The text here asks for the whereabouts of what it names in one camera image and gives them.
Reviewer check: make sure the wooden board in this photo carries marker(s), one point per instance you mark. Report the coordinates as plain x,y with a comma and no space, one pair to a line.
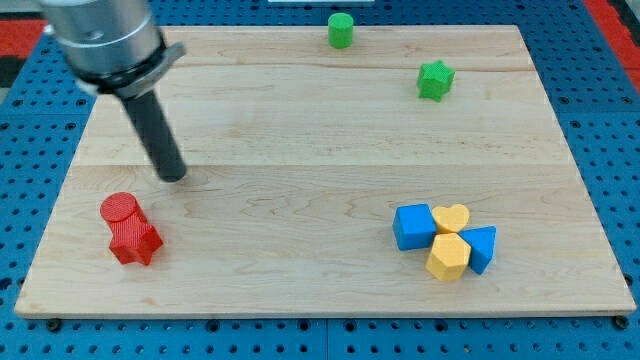
298,156

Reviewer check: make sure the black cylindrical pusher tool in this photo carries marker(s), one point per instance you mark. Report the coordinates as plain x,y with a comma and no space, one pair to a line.
152,128

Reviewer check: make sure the red cylinder block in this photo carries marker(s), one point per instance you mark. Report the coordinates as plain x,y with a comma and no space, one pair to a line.
117,208

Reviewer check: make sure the blue triangle block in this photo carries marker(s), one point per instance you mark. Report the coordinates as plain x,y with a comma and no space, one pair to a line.
482,242

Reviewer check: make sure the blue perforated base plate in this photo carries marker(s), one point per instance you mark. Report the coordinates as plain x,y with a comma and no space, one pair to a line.
589,65

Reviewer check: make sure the green star block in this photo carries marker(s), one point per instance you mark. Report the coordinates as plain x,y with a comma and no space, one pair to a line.
434,80

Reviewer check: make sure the green cylinder block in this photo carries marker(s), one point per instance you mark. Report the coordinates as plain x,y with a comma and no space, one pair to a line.
340,30

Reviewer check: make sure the yellow hexagon block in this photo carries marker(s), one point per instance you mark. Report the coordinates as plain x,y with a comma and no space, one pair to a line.
449,257

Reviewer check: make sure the red star block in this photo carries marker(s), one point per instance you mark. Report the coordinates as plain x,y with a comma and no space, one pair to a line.
134,239

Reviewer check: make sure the yellow heart block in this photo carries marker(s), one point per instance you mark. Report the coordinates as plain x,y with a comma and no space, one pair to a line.
450,219

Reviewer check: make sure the blue cube block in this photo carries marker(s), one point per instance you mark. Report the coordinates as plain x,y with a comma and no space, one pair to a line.
414,227

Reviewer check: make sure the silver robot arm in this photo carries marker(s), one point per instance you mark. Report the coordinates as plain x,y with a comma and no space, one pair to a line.
115,47

